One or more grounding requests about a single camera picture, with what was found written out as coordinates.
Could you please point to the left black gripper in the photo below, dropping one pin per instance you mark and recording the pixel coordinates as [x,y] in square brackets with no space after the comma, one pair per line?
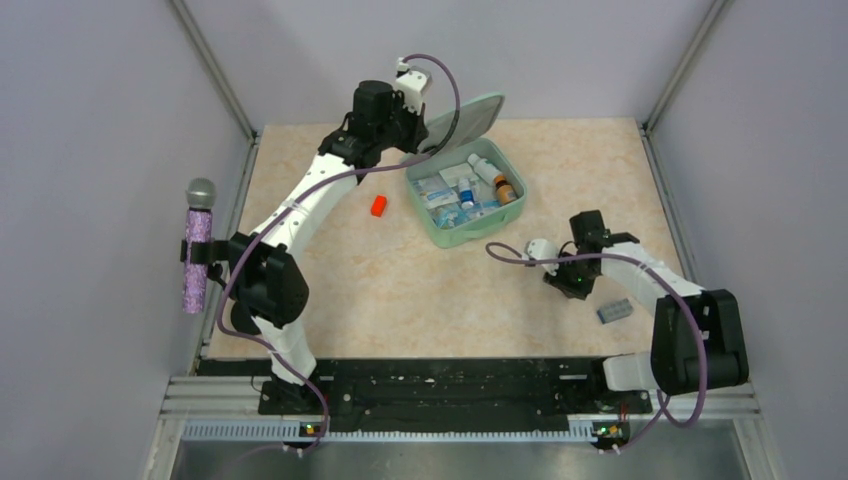
[419,130]

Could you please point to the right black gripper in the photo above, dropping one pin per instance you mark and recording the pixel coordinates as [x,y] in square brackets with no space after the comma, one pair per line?
[569,290]

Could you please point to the white gauze packet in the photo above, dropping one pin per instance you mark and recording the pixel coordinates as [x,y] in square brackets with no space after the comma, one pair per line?
[454,174]

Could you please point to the blue white bagged packet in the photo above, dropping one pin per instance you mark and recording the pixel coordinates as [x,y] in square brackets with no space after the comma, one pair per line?
[433,192]

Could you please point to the mint green medicine case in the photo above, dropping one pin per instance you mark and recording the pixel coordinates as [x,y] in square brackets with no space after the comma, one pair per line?
[477,117]

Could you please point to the brown bottle orange cap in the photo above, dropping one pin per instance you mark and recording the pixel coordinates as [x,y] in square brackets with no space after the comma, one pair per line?
[504,191]

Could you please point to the small blue capped bottle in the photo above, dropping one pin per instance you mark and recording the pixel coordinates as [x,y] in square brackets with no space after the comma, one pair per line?
[466,193]

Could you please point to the blue cotton swab packet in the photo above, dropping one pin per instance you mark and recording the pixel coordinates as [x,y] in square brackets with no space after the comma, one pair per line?
[447,217]

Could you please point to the white bottle green label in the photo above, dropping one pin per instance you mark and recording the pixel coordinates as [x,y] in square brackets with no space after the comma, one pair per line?
[485,169]

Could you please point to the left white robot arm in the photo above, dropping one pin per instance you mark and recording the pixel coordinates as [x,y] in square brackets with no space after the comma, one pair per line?
[264,274]

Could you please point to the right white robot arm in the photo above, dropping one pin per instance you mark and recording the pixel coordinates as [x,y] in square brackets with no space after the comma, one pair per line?
[697,338]

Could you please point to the grey blue pill blister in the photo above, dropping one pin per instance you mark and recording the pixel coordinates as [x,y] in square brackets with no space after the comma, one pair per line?
[614,311]

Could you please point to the orange red small box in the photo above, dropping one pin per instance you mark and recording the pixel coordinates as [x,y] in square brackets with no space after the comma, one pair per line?
[378,206]

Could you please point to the purple glitter microphone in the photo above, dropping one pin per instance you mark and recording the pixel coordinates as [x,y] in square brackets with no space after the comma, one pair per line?
[201,196]

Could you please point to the black microphone stand base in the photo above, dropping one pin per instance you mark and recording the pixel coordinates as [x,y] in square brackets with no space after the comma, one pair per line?
[243,322]

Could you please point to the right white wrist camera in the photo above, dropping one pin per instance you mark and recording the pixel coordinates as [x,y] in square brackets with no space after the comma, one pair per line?
[543,253]

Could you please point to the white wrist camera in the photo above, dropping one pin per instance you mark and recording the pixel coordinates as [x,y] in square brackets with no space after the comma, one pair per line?
[413,83]
[543,253]

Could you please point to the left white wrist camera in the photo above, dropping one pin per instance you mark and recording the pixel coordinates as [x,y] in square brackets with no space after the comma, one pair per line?
[413,83]

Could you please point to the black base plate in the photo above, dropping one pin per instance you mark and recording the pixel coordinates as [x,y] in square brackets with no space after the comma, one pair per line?
[462,395]

